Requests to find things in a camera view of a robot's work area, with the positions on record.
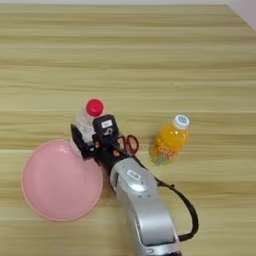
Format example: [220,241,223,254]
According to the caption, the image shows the orange juice bottle white cap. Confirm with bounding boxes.
[148,114,191,167]

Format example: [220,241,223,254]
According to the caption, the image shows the pink round plate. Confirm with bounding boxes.
[20,138,104,222]

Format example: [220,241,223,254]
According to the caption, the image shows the clear red-capped water bottle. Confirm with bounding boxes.
[73,98,105,149]

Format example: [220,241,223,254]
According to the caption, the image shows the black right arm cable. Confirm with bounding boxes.
[132,155,200,242]

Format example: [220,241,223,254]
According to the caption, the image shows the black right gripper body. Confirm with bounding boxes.
[87,134,135,176]

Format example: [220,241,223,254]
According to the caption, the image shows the red-handled scissors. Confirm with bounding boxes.
[117,133,140,158]

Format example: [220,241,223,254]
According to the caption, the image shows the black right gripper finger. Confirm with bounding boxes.
[69,123,96,161]

